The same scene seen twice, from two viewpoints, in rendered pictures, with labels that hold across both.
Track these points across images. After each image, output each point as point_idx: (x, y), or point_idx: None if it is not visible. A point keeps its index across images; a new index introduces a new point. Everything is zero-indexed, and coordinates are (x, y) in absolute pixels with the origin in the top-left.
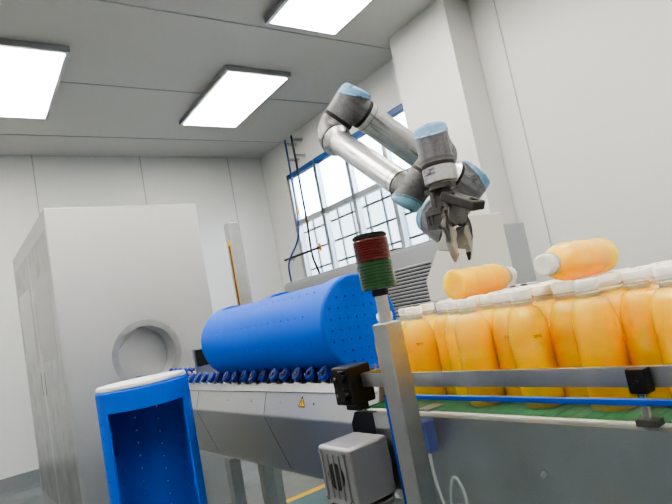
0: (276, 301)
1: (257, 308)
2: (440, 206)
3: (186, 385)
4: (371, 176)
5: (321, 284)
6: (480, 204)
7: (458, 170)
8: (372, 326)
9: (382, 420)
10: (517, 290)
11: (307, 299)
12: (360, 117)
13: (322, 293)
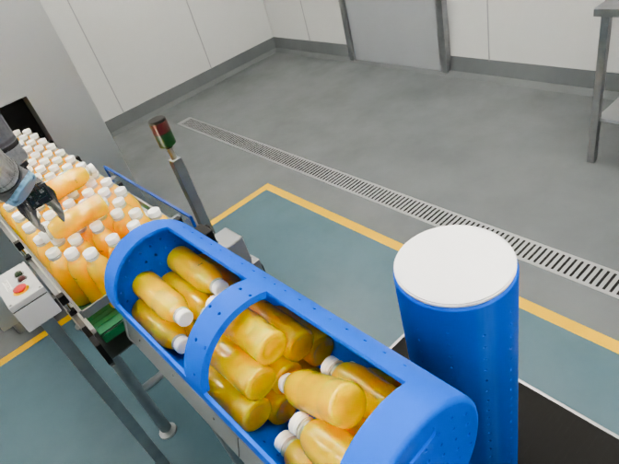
0: (234, 259)
1: (272, 280)
2: (37, 177)
3: (395, 288)
4: (1, 156)
5: (170, 227)
6: None
7: None
8: (181, 157)
9: None
10: (103, 181)
11: (195, 231)
12: None
13: (178, 221)
